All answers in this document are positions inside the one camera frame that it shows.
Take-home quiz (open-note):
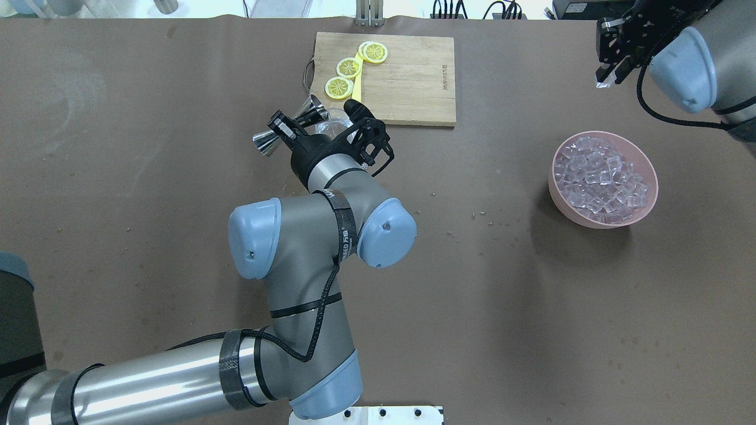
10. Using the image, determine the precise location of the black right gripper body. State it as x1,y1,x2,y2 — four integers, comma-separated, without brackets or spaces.
614,1,703,67

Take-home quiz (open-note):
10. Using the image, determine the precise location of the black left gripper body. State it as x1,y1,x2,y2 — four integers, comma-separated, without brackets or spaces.
288,117,379,178

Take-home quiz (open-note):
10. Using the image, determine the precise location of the clear ice cube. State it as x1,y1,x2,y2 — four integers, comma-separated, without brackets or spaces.
595,79,613,89

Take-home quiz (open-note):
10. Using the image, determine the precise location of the steel jigger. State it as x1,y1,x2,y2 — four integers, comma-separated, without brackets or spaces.
253,94,330,156

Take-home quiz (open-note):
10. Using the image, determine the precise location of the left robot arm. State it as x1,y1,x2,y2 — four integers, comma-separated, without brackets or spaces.
2,99,418,424

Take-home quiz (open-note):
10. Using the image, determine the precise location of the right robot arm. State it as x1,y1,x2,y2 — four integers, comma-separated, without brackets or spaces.
595,1,755,154

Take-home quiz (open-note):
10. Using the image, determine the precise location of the clear wine glass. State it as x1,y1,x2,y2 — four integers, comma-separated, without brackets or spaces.
314,107,352,139

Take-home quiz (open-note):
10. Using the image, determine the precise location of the pink bowl of ice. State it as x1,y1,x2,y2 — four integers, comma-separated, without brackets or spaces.
548,131,659,230

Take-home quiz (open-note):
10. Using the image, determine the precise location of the yellow plastic knife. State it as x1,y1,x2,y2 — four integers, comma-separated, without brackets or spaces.
351,52,364,102

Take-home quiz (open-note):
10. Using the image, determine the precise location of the yellow lemon slice near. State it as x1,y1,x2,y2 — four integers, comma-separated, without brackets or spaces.
324,76,354,100

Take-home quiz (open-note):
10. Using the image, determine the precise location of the yellow lemon slice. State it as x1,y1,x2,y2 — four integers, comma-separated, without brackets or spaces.
357,41,389,64
335,57,363,80
324,76,354,100

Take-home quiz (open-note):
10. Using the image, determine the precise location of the yellow lemon slice middle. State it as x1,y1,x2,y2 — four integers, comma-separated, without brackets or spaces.
335,57,363,80

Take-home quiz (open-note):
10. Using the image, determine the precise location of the black power adapter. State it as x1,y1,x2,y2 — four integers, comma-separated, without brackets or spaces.
552,0,635,21

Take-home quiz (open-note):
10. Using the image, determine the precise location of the yellow lemon slice far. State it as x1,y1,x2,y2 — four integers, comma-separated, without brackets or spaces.
357,41,389,64

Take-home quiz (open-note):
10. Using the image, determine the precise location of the bamboo cutting board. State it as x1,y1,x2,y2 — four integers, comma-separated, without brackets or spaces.
310,32,457,128

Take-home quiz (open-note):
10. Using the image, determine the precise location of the aluminium frame post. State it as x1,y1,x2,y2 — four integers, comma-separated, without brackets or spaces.
356,0,385,27

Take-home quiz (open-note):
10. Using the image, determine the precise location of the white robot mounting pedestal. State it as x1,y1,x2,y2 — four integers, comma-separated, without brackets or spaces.
288,406,446,424

